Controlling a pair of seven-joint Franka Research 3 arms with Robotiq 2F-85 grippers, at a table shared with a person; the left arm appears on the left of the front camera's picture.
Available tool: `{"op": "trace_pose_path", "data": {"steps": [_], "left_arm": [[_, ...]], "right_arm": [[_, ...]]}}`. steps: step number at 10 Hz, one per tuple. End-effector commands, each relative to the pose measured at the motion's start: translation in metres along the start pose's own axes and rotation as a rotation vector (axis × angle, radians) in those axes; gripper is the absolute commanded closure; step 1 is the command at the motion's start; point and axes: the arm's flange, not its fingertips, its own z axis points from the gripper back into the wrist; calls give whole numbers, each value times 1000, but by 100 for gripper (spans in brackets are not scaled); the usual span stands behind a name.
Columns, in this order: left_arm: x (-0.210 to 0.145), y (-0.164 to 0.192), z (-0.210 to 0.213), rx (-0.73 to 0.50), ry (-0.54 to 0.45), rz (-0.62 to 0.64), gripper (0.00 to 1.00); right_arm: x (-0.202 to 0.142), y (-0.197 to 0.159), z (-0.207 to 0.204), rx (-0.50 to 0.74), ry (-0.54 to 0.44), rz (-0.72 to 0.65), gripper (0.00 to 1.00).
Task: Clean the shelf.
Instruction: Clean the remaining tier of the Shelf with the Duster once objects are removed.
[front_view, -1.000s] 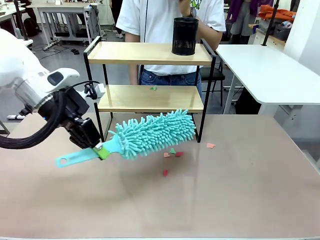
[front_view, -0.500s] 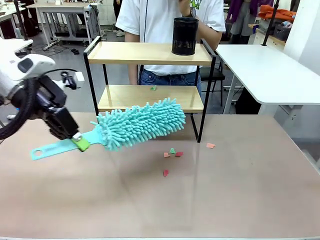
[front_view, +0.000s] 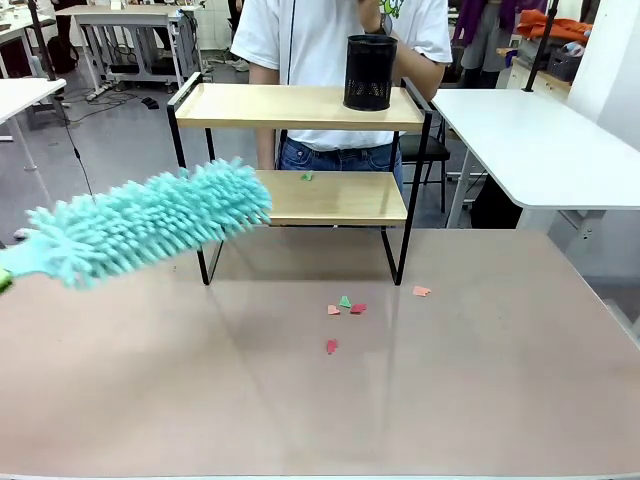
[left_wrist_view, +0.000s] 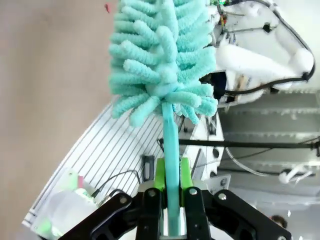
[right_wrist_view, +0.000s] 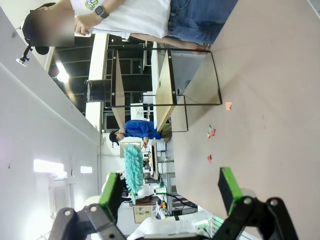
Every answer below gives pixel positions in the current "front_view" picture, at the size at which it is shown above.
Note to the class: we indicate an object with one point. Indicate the background person in purple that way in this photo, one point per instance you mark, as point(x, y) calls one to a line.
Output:
point(487, 45)

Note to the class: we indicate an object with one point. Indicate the black camera pole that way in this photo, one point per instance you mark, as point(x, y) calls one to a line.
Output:
point(42, 40)

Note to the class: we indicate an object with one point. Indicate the black chair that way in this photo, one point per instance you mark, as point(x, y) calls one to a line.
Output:
point(430, 147)

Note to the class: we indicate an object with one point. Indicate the pink paper scrap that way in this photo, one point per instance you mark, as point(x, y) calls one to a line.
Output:
point(421, 291)

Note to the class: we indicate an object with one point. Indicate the black clamp pole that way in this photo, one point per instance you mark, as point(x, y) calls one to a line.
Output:
point(537, 55)

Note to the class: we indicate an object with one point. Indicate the small black floor object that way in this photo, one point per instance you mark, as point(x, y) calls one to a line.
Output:
point(150, 103)

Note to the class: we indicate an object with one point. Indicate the large white side table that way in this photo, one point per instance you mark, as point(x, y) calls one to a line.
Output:
point(540, 140)

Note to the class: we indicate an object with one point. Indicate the background workbench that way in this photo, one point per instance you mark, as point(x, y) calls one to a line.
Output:
point(20, 22)

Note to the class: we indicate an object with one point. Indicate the teal microfiber duster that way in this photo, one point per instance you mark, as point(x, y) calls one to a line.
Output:
point(150, 220)

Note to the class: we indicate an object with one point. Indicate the person's left forearm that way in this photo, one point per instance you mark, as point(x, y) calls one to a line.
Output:
point(417, 62)

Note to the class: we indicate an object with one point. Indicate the wristwatch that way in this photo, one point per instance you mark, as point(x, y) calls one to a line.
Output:
point(386, 24)

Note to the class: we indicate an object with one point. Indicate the wooden background desk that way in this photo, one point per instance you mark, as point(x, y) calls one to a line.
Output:
point(520, 75)

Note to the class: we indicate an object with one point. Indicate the black mesh pen holder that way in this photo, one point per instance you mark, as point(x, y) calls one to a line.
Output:
point(370, 75)

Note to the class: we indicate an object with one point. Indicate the two-tier wood metal shelf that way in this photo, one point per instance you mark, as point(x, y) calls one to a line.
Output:
point(280, 107)

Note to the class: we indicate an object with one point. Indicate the orange paper scrap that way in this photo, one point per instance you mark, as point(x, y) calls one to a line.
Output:
point(333, 310)

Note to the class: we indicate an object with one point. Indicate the grey metal-frame desk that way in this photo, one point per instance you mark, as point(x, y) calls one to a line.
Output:
point(125, 20)

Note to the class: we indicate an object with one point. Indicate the person's right forearm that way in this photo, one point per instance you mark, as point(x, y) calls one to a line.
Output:
point(267, 150)

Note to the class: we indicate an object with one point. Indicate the person in white t-shirt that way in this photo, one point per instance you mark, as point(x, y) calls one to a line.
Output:
point(320, 45)

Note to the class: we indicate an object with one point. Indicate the grey plastic basket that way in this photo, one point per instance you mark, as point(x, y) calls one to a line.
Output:
point(565, 65)

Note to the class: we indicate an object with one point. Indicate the white floor power strip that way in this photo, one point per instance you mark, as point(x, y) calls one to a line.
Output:
point(21, 233)

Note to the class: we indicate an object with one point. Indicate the orange cloth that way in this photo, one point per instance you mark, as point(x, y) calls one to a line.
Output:
point(555, 27)

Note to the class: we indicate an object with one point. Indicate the person's left hand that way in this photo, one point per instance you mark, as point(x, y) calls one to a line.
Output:
point(370, 14)

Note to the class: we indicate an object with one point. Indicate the black backpack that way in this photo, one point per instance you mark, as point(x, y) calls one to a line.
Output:
point(62, 55)

